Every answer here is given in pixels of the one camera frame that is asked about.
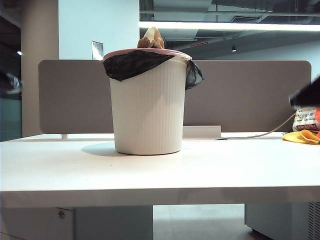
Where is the white vented cabinet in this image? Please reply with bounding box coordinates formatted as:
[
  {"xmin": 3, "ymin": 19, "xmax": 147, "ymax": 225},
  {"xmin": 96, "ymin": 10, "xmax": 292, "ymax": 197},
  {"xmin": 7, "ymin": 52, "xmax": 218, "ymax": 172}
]
[{"xmin": 244, "ymin": 201, "xmax": 320, "ymax": 240}]

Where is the black plastic trash bag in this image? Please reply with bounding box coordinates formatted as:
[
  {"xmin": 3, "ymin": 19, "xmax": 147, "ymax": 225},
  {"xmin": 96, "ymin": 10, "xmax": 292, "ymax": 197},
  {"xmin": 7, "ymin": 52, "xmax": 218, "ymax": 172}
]
[{"xmin": 102, "ymin": 49, "xmax": 205, "ymax": 91}]

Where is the white desk cable box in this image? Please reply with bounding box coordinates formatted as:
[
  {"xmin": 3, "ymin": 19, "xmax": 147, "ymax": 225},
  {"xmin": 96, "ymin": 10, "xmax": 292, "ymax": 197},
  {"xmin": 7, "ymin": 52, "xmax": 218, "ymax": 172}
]
[{"xmin": 182, "ymin": 125, "xmax": 228, "ymax": 140}]

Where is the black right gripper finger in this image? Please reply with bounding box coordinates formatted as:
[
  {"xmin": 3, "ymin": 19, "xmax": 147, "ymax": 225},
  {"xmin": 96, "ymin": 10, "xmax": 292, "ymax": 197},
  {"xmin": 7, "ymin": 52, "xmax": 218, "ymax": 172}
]
[{"xmin": 288, "ymin": 74, "xmax": 320, "ymax": 109}]

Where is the dark glass partition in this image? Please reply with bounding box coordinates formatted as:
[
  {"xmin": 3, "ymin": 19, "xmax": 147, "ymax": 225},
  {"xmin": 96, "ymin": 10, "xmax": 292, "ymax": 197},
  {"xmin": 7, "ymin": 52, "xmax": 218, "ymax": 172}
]
[{"xmin": 0, "ymin": 14, "xmax": 23, "ymax": 143}]

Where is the yellow cloth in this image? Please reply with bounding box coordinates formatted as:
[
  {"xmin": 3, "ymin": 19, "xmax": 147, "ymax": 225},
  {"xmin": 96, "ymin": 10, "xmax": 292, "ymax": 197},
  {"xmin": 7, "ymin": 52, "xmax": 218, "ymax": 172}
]
[{"xmin": 282, "ymin": 129, "xmax": 320, "ymax": 145}]

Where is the silver wall plate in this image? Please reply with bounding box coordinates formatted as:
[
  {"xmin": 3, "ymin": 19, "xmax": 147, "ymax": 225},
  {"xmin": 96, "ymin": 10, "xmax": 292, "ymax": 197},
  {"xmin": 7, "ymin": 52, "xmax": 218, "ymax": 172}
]
[{"xmin": 91, "ymin": 40, "xmax": 104, "ymax": 61}]

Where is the white drawer cabinet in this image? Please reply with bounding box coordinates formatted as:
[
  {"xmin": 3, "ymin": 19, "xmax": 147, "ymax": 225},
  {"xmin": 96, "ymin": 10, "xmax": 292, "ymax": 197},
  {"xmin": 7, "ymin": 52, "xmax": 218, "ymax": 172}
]
[{"xmin": 0, "ymin": 205, "xmax": 154, "ymax": 240}]

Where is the beige building pillar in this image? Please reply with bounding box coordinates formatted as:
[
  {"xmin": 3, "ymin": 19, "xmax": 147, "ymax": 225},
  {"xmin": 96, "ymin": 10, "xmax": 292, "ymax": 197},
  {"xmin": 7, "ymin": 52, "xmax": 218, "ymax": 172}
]
[{"xmin": 20, "ymin": 0, "xmax": 60, "ymax": 138}]

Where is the grey cable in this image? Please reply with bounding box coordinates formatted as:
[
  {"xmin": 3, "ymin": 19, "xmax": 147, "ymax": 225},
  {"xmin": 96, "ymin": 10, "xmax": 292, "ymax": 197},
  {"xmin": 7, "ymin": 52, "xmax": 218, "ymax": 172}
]
[{"xmin": 214, "ymin": 111, "xmax": 299, "ymax": 141}]

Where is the grey fabric desk divider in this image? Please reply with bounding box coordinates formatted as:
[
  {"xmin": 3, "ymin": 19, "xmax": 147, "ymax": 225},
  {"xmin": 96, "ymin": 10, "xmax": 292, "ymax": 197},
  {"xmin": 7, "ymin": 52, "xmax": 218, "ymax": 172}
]
[{"xmin": 38, "ymin": 59, "xmax": 312, "ymax": 135}]

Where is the long ceiling light strip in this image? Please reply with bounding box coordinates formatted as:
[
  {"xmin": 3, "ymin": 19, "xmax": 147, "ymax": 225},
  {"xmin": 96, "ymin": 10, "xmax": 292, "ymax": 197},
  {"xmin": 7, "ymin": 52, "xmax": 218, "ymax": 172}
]
[{"xmin": 139, "ymin": 20, "xmax": 320, "ymax": 32}]

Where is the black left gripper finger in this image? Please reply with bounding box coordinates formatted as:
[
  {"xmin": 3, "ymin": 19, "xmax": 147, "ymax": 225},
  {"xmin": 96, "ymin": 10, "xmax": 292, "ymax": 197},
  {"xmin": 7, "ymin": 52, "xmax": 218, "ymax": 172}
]
[{"xmin": 0, "ymin": 71, "xmax": 25, "ymax": 95}]

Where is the white ribbed trash can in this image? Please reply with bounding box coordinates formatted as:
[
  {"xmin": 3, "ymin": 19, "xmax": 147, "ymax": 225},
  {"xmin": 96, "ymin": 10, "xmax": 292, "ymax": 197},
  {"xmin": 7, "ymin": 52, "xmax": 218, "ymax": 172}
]
[{"xmin": 109, "ymin": 55, "xmax": 188, "ymax": 155}]

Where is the small brown paper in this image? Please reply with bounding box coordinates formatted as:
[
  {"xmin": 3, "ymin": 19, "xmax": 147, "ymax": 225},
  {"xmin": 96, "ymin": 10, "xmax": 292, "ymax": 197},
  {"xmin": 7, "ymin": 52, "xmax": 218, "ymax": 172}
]
[{"xmin": 136, "ymin": 26, "xmax": 166, "ymax": 49}]

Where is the printed snack bag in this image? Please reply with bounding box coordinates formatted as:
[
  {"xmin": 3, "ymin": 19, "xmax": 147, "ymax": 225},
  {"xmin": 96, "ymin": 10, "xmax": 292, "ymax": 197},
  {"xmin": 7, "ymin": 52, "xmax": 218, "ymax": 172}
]
[{"xmin": 292, "ymin": 107, "xmax": 320, "ymax": 133}]

